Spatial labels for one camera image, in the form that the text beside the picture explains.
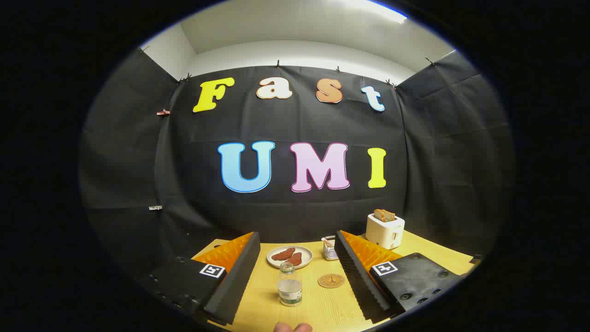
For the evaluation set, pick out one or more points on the pink clip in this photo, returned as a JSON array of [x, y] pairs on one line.
[[163, 112]]

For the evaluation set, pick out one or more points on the striped paper straw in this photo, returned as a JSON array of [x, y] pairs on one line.
[[326, 241]]

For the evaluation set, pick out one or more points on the black backdrop cloth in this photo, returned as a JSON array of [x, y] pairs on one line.
[[415, 161]]

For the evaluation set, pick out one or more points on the white round plate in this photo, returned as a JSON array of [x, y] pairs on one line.
[[276, 263]]

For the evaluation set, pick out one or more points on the wooden table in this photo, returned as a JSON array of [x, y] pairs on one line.
[[318, 306]]

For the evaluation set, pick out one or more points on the brown meat patty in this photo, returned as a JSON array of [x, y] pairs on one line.
[[296, 259], [282, 254]]

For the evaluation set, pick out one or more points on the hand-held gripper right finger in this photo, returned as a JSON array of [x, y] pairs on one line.
[[357, 276]]

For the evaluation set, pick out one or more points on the white toaster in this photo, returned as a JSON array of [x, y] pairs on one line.
[[383, 233]]

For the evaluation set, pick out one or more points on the toasted bread slice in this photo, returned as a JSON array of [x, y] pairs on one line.
[[384, 215]]

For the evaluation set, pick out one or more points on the round cork coaster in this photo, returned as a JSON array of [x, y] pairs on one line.
[[331, 281]]

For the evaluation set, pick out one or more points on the clear plastic juice bottle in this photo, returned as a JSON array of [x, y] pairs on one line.
[[289, 291]]

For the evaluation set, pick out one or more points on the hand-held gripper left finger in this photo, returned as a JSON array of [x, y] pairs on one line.
[[237, 281]]

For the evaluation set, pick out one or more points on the black stand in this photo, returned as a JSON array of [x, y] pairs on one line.
[[475, 259]]

